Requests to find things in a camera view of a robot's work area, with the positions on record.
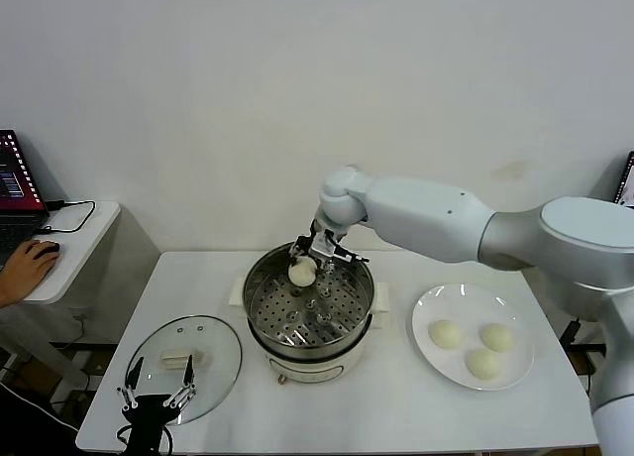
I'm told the white round plate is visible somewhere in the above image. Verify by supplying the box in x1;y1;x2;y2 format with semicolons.
410;283;536;392

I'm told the person's bare hand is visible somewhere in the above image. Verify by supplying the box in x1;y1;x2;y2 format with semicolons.
0;241;59;309

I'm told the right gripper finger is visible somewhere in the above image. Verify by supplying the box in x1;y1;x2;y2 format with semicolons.
324;245;370;272
288;236;311;265

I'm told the laptop with red screen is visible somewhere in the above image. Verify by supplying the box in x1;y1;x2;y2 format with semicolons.
0;129;53;270

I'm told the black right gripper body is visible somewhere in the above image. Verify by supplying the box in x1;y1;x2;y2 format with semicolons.
304;217;343;264

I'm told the white rounded side table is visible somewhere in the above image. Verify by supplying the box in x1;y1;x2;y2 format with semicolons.
0;200;164;393

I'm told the laptop with pink screen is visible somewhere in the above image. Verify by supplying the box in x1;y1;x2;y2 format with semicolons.
613;151;634;208

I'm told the cream electric cooker base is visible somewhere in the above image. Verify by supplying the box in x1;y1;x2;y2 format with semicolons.
229;296;392;387

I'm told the stainless steel steamer basket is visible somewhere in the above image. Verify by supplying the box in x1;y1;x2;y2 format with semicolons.
229;241;396;347

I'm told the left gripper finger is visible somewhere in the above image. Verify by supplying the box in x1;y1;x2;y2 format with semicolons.
165;355;198;408
116;356;146;410

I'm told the black power adapter cable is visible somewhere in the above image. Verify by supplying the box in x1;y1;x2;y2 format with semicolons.
561;316;581;347

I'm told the glass lid with cream handle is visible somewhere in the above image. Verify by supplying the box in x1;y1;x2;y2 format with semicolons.
126;315;245;424

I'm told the white steamed baozi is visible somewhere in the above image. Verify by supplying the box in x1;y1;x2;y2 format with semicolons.
478;322;515;353
428;319;465;351
287;257;317;287
465;348;503;381

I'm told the black laptop charger cable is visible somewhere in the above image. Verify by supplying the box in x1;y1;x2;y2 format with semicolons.
46;199;97;236

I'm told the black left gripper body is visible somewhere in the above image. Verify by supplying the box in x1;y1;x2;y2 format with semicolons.
123;395;180;456

